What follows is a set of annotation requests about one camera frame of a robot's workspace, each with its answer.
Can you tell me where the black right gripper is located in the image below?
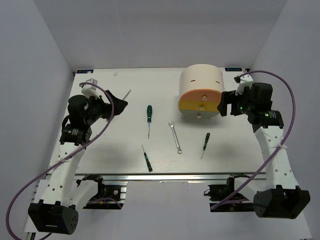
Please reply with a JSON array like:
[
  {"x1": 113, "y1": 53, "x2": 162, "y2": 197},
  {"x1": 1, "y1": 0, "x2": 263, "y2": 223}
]
[{"x1": 216, "y1": 86, "x2": 255, "y2": 117}]

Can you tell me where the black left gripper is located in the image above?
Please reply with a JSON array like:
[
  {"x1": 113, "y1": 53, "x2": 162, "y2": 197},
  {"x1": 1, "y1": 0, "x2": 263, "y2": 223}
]
[{"x1": 84, "y1": 90, "x2": 128, "y2": 126}]

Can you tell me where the large green screwdriver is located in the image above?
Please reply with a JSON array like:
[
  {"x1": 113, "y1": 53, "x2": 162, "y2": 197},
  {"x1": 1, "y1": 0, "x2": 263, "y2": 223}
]
[{"x1": 122, "y1": 89, "x2": 131, "y2": 101}]

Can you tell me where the orange top drawer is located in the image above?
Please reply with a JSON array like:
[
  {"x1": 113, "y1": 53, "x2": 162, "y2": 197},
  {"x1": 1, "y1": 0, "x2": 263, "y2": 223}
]
[{"x1": 180, "y1": 89, "x2": 222, "y2": 103}]

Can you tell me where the medium green screwdriver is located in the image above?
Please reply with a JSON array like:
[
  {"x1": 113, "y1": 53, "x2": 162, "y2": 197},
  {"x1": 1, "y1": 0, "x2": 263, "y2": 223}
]
[{"x1": 146, "y1": 105, "x2": 153, "y2": 139}]

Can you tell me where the yellow drawer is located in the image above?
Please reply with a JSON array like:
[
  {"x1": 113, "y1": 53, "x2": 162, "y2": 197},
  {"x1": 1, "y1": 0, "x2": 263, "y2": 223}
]
[{"x1": 178, "y1": 100, "x2": 219, "y2": 112}]

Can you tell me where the black green precision screwdriver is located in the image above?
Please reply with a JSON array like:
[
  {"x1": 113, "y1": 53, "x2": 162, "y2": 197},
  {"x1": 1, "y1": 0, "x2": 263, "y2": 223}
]
[
  {"x1": 141, "y1": 145, "x2": 153, "y2": 172},
  {"x1": 201, "y1": 132, "x2": 211, "y2": 159}
]

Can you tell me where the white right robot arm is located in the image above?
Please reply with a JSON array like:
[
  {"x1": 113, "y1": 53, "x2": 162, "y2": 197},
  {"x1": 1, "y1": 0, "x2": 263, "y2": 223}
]
[{"x1": 210, "y1": 83, "x2": 311, "y2": 219}]

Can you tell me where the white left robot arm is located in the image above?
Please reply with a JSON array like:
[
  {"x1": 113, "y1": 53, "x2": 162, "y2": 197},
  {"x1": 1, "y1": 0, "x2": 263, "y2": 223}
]
[{"x1": 28, "y1": 90, "x2": 128, "y2": 235}]

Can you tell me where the cream cylindrical drawer cabinet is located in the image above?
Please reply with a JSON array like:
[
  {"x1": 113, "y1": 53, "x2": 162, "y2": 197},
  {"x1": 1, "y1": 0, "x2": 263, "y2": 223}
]
[{"x1": 179, "y1": 64, "x2": 225, "y2": 97}]

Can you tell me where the right blue logo sticker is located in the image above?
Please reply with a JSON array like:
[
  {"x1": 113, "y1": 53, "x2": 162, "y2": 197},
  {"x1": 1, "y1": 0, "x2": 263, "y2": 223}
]
[{"x1": 224, "y1": 67, "x2": 243, "y2": 72}]

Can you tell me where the blue logo sticker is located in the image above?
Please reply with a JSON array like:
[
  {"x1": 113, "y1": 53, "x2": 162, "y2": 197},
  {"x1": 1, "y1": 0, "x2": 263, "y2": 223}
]
[
  {"x1": 224, "y1": 67, "x2": 243, "y2": 72},
  {"x1": 76, "y1": 69, "x2": 94, "y2": 74}
]

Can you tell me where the left blue logo sticker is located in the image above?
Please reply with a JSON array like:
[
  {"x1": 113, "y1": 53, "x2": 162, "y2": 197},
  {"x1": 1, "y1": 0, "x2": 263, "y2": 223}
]
[{"x1": 76, "y1": 69, "x2": 94, "y2": 74}]

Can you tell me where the silver combination wrench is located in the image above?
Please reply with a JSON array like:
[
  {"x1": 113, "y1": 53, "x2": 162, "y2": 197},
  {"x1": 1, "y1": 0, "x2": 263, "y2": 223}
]
[{"x1": 168, "y1": 121, "x2": 183, "y2": 154}]

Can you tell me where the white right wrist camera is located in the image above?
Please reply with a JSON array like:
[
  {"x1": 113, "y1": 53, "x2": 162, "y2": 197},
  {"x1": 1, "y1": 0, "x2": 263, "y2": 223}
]
[{"x1": 233, "y1": 73, "x2": 254, "y2": 96}]

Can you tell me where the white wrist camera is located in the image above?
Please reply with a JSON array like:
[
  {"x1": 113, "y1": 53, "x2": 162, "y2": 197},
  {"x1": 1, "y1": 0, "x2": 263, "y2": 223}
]
[
  {"x1": 79, "y1": 78, "x2": 100, "y2": 99},
  {"x1": 233, "y1": 73, "x2": 254, "y2": 96}
]

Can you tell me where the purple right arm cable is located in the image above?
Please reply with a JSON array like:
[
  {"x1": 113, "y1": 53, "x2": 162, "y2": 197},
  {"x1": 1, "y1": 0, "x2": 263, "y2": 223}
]
[{"x1": 209, "y1": 69, "x2": 297, "y2": 210}]

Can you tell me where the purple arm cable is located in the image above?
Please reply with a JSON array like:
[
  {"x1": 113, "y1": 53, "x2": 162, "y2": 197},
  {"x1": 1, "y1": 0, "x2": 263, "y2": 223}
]
[
  {"x1": 5, "y1": 83, "x2": 115, "y2": 234},
  {"x1": 209, "y1": 69, "x2": 297, "y2": 210}
]

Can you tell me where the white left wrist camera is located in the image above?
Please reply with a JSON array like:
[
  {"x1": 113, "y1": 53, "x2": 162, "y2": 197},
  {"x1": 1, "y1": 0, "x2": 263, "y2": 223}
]
[{"x1": 79, "y1": 78, "x2": 100, "y2": 99}]

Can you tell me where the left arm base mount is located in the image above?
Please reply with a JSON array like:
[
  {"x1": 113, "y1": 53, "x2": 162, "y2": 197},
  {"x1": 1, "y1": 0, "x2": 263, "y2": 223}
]
[{"x1": 75, "y1": 174, "x2": 127, "y2": 210}]

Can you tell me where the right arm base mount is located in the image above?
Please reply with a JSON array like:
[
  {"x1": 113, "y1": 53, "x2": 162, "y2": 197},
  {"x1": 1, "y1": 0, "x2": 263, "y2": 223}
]
[{"x1": 203, "y1": 174, "x2": 254, "y2": 213}]

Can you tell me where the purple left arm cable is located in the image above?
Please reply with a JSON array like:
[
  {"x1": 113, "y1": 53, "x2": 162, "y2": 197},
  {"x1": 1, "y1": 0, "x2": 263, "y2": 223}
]
[{"x1": 5, "y1": 83, "x2": 115, "y2": 234}]

